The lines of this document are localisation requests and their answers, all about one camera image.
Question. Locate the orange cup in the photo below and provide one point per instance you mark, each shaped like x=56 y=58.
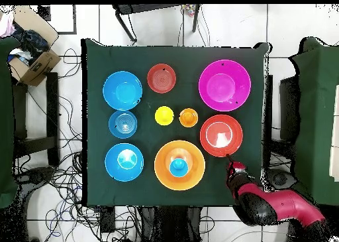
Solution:
x=188 y=118

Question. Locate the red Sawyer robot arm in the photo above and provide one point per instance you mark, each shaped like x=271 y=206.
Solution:
x=280 y=205

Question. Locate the green covered table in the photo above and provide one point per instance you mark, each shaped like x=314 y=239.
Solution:
x=5 y=120
x=315 y=120

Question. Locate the yellow cup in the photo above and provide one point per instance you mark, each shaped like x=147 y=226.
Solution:
x=164 y=115

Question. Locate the small teal blue bowl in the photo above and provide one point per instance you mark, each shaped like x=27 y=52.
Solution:
x=123 y=124

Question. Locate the small red bowl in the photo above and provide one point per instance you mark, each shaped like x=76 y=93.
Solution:
x=161 y=79

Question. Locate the black bench frame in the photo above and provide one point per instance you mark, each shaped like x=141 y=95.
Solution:
x=53 y=114

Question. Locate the pink cloth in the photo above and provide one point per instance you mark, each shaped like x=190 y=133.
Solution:
x=6 y=25

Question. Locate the black power box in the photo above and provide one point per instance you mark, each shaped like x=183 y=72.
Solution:
x=107 y=219

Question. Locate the black stool frame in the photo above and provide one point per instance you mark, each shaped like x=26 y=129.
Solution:
x=148 y=8

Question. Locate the cardboard box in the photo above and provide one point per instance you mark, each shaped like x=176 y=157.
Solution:
x=39 y=67

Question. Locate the thin black square frame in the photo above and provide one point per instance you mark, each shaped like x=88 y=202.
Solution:
x=74 y=19

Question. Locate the colourful small item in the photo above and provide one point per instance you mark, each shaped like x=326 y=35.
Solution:
x=189 y=10

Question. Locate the wide red bowl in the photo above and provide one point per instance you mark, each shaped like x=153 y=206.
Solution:
x=221 y=122

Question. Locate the large pink bowl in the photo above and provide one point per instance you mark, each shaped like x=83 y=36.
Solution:
x=224 y=85

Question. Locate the blue cup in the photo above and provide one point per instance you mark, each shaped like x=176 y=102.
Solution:
x=179 y=167

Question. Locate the dark blue cloth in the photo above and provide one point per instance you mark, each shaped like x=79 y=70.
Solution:
x=31 y=41

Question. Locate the large orange bowl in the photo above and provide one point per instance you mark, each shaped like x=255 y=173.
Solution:
x=164 y=151

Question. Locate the dark green table cloth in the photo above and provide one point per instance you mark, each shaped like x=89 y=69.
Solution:
x=164 y=56

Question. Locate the large blue bowl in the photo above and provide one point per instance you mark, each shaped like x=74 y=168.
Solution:
x=124 y=173
x=122 y=90

